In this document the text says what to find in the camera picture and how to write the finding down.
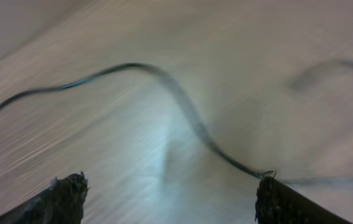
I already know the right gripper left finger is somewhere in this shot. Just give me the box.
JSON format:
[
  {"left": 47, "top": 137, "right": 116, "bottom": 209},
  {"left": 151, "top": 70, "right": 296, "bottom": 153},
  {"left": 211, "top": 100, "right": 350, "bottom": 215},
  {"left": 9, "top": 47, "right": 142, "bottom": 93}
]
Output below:
[{"left": 0, "top": 172, "right": 88, "bottom": 224}]

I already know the black USB cable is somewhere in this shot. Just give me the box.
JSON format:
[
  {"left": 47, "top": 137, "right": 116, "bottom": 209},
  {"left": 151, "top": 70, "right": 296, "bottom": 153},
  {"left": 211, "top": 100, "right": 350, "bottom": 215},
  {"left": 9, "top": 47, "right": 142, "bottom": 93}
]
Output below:
[{"left": 0, "top": 58, "right": 353, "bottom": 187}]

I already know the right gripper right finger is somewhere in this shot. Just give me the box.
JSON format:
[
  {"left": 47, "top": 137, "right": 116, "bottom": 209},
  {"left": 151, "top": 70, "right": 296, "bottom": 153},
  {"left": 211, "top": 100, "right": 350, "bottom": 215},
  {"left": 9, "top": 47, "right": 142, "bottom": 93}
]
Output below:
[{"left": 255, "top": 174, "right": 351, "bottom": 224}]

